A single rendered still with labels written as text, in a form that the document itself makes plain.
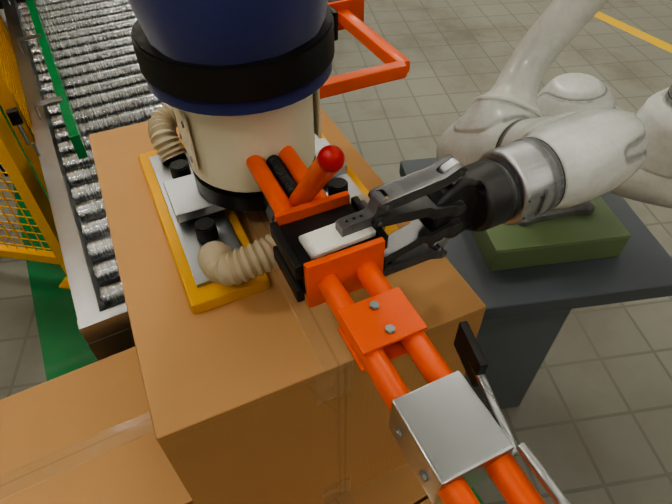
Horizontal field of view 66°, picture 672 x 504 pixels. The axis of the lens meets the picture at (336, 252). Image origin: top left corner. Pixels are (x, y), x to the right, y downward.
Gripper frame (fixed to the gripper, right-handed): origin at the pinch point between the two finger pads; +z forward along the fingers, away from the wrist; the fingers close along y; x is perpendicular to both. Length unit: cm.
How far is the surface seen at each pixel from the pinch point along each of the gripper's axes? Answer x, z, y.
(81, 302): 64, 34, 61
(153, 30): 21.4, 8.7, -15.8
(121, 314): 55, 26, 59
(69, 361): 97, 53, 120
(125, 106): 158, 5, 66
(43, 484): 27, 49, 66
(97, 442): 31, 39, 66
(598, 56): 173, -284, 120
